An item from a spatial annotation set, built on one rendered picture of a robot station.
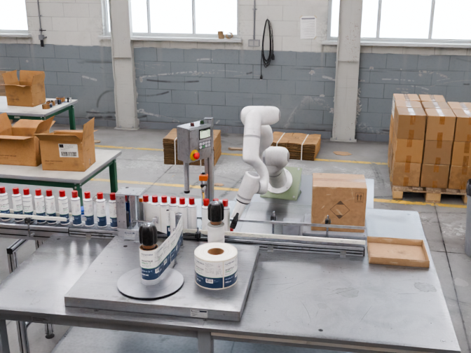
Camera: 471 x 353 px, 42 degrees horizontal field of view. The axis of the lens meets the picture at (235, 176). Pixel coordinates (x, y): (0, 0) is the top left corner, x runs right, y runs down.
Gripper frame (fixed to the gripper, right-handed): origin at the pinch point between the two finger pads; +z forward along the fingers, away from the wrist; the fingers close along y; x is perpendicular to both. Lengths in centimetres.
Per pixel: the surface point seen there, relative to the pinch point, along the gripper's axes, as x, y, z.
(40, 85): -270, -353, 87
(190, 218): -22.9, 1.9, 5.3
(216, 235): -5.6, 31.9, -5.5
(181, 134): -43, -2, -37
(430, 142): 150, -310, -22
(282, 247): 28.8, 5.2, -0.4
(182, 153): -39.3, -1.8, -27.0
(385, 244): 81, -12, -17
